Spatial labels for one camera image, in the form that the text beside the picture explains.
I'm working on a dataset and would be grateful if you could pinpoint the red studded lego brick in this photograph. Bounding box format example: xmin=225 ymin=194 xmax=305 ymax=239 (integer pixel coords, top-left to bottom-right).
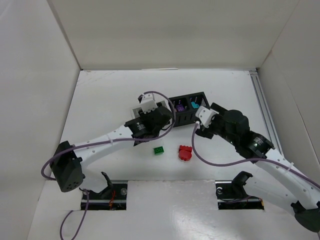
xmin=178 ymin=145 xmax=193 ymax=152

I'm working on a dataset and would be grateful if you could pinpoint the red rounded lego brick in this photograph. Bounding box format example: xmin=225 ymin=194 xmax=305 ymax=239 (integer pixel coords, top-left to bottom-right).
xmin=178 ymin=150 xmax=192 ymax=162

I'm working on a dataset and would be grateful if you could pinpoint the teal lego brick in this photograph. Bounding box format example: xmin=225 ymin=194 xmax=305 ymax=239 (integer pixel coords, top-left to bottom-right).
xmin=191 ymin=101 xmax=200 ymax=109

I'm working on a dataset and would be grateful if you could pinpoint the green arched lego brick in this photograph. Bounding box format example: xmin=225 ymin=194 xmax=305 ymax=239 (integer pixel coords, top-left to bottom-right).
xmin=153 ymin=146 xmax=165 ymax=156

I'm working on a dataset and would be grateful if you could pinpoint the purple lego brick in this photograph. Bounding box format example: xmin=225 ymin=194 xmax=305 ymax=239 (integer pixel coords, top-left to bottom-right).
xmin=175 ymin=104 xmax=186 ymax=113

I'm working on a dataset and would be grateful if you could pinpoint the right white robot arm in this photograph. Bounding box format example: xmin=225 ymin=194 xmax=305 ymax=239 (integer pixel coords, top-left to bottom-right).
xmin=192 ymin=103 xmax=320 ymax=233

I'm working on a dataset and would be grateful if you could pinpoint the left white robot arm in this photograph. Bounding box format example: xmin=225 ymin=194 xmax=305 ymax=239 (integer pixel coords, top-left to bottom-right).
xmin=49 ymin=106 xmax=173 ymax=195

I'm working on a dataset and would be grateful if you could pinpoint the white two-bin container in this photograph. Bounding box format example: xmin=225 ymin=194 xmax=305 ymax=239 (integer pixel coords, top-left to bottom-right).
xmin=131 ymin=100 xmax=173 ymax=122

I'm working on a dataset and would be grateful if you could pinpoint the black two-bin container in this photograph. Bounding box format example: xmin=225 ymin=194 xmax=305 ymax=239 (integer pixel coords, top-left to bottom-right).
xmin=169 ymin=92 xmax=210 ymax=128

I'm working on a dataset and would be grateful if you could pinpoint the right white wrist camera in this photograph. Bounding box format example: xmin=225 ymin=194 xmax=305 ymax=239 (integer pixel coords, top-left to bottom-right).
xmin=195 ymin=106 xmax=218 ymax=128

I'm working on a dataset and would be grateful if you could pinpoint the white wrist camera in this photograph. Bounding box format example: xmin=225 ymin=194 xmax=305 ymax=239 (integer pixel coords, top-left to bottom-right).
xmin=195 ymin=106 xmax=218 ymax=128
xmin=138 ymin=93 xmax=158 ymax=114

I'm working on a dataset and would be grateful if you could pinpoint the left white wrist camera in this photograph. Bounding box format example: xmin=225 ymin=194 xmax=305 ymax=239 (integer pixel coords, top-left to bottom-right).
xmin=138 ymin=93 xmax=158 ymax=114

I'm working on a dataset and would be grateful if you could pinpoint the aluminium rail right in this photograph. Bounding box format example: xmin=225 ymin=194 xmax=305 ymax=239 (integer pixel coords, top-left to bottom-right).
xmin=249 ymin=70 xmax=283 ymax=154

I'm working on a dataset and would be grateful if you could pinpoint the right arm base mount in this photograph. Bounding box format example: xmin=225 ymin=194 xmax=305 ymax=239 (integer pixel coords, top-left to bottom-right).
xmin=215 ymin=171 xmax=265 ymax=210

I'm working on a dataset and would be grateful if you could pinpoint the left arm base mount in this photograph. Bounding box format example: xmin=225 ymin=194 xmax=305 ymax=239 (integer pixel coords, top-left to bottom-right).
xmin=79 ymin=171 xmax=128 ymax=211

